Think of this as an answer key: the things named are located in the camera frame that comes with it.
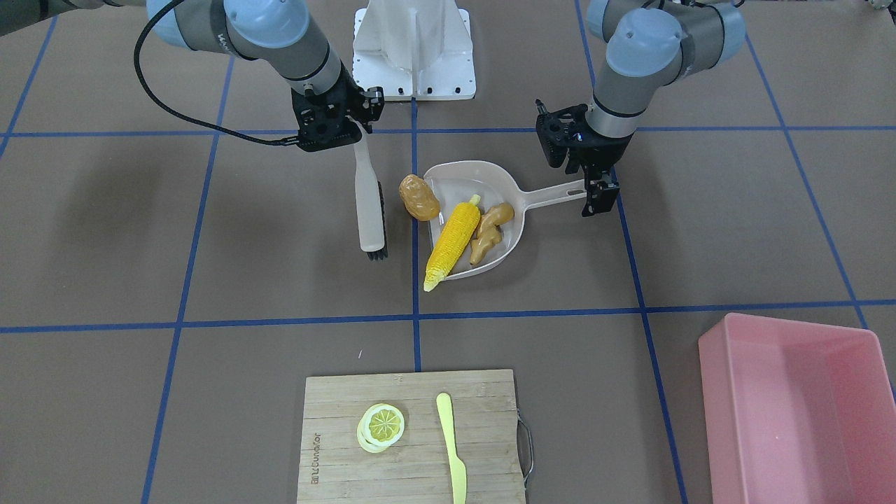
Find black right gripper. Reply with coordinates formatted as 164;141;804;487
291;77;385;153

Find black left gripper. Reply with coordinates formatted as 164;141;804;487
535;99;634;217

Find beige hand brush black bristles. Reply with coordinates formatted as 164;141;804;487
353;125;388;261

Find tan toy ginger root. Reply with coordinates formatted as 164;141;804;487
468;203;515;267

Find brown toy potato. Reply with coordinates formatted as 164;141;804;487
399;174;441;221

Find yellow toy corn cob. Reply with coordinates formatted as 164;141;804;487
423;194;482;291

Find beige plastic dustpan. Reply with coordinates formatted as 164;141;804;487
423;160;589;281

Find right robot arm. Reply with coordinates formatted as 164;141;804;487
132;1;385;153

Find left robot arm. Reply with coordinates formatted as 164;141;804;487
535;1;746;217

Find pink plastic bin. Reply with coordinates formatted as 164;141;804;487
698;313;895;503

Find bamboo cutting board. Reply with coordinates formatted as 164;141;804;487
297;369;527;503

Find yellow lemon slice toy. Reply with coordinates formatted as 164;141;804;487
356;404;405;454

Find yellow plastic knife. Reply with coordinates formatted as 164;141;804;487
435;392;468;504

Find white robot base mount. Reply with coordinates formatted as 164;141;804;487
351;1;477;102

